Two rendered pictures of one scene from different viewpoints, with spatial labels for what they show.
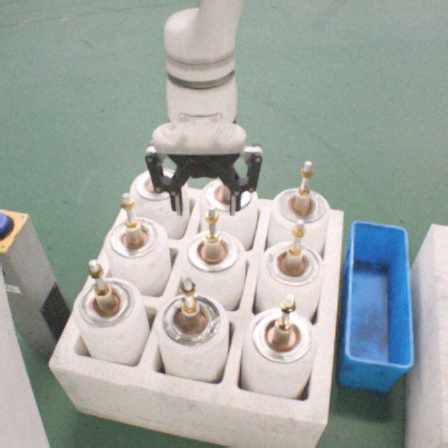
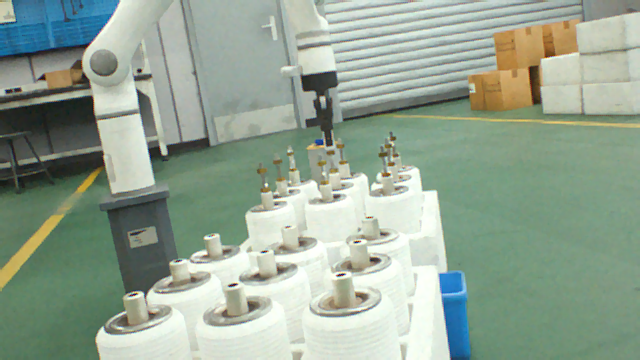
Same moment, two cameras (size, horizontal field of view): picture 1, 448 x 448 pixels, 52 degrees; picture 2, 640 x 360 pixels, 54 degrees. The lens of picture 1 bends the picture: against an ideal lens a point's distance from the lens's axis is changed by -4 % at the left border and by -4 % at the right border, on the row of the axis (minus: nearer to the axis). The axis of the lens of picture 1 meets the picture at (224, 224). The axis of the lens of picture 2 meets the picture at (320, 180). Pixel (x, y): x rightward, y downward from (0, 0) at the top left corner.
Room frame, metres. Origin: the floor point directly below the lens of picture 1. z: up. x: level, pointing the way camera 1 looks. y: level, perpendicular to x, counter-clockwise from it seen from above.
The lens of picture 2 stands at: (0.41, -1.27, 0.48)
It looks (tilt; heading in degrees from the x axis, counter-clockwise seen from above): 9 degrees down; 90
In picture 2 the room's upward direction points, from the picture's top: 10 degrees counter-clockwise
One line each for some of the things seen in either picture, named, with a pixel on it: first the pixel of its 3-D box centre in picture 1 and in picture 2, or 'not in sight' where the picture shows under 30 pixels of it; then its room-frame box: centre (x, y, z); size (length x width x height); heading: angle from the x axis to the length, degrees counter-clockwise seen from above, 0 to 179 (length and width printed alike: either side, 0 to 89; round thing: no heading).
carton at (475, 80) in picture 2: not in sight; (491, 89); (1.94, 4.02, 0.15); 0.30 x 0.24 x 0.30; 12
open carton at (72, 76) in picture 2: not in sight; (64, 76); (-1.70, 4.42, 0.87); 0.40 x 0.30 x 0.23; 179
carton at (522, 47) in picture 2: not in sight; (518, 48); (2.11, 3.73, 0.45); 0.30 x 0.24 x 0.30; 105
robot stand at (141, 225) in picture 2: not in sight; (149, 256); (-0.01, 0.11, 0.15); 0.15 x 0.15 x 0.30; 13
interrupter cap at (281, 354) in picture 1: (281, 336); (268, 207); (0.30, -0.07, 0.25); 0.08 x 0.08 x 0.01
